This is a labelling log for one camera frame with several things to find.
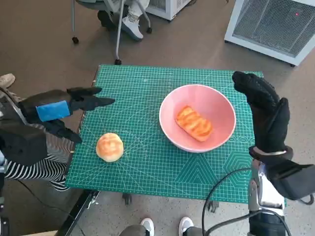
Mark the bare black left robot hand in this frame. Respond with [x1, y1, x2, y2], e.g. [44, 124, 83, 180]
[18, 86, 116, 145]

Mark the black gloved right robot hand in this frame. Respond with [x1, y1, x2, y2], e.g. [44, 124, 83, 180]
[232, 70, 290, 154]

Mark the round toy bread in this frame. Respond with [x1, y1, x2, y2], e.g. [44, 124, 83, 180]
[95, 132, 125, 163]

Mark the long striped toy bread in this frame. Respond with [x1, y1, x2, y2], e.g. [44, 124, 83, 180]
[175, 105, 214, 143]

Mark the pink bowl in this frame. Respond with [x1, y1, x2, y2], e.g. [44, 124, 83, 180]
[158, 84, 237, 153]

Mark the person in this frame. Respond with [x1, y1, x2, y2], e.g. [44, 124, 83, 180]
[97, 0, 151, 41]
[0, 73, 76, 191]

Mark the white unit with metal grille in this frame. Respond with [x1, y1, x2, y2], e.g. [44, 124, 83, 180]
[223, 0, 315, 66]

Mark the green cutting mat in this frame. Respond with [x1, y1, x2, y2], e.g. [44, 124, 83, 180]
[65, 64, 287, 206]

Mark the grey chair with casters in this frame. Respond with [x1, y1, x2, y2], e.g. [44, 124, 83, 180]
[71, 0, 153, 65]

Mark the robot right leg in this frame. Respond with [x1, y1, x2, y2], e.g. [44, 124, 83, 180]
[179, 215, 210, 236]

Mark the white cabinet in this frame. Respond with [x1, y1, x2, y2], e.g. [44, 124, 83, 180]
[145, 0, 191, 22]

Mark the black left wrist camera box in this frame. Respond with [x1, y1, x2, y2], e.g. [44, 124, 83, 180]
[0, 122, 49, 166]

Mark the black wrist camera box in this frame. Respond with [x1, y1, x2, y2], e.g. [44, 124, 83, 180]
[0, 122, 49, 166]
[267, 157, 315, 201]

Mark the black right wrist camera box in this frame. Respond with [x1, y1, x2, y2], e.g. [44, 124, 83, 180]
[267, 157, 315, 201]

